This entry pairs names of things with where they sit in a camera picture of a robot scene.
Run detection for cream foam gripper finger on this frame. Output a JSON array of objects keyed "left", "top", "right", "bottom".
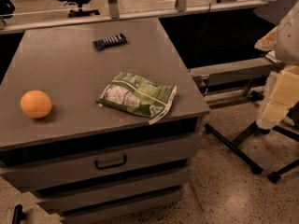
[{"left": 256, "top": 65, "right": 299, "bottom": 130}]

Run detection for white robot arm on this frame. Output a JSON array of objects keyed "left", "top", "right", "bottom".
[{"left": 254, "top": 3, "right": 299, "bottom": 130}]

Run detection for green jalapeno chip bag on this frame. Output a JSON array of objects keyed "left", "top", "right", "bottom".
[{"left": 96, "top": 72, "right": 177, "bottom": 125}]

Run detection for white packet on ledge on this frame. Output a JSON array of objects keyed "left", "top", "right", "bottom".
[{"left": 265, "top": 50, "right": 280, "bottom": 63}]

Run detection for black folding stand legs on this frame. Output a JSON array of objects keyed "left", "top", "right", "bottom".
[{"left": 204, "top": 91, "right": 299, "bottom": 184}]

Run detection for grey drawer cabinet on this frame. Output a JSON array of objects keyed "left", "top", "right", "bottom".
[{"left": 0, "top": 19, "right": 209, "bottom": 224}]

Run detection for orange fruit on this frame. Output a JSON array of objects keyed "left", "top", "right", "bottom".
[{"left": 21, "top": 91, "right": 52, "bottom": 119}]

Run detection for black cylinder on floor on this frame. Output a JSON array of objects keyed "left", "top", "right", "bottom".
[{"left": 12, "top": 204, "right": 26, "bottom": 224}]

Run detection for black cable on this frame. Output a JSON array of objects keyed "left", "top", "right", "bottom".
[{"left": 188, "top": 2, "right": 213, "bottom": 73}]

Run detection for black drawer handle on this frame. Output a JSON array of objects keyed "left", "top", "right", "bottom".
[{"left": 94, "top": 154, "right": 127, "bottom": 171}]

